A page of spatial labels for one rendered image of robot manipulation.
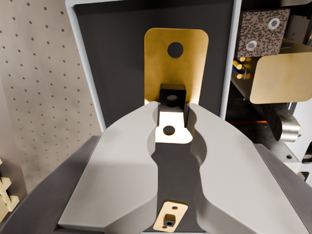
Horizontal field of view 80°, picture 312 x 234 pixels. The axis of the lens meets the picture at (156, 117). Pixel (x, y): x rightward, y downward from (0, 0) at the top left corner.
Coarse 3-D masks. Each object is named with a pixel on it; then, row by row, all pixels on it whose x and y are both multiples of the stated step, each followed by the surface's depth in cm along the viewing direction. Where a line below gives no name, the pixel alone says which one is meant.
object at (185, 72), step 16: (160, 32) 11; (176, 32) 11; (192, 32) 11; (144, 48) 11; (160, 48) 11; (192, 48) 11; (144, 64) 12; (160, 64) 12; (176, 64) 12; (192, 64) 12; (144, 80) 13; (160, 80) 12; (176, 80) 12; (192, 80) 12; (144, 96) 13; (160, 96) 12; (192, 96) 13; (160, 112) 14; (176, 112) 13; (160, 128) 15; (176, 128) 14
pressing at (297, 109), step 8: (304, 40) 32; (288, 104) 37; (296, 104) 37; (304, 104) 37; (296, 112) 38; (304, 112) 38; (304, 120) 39; (304, 128) 40; (304, 136) 41; (288, 144) 42; (296, 144) 42; (304, 144) 42; (296, 152) 43; (304, 152) 43; (304, 168) 46
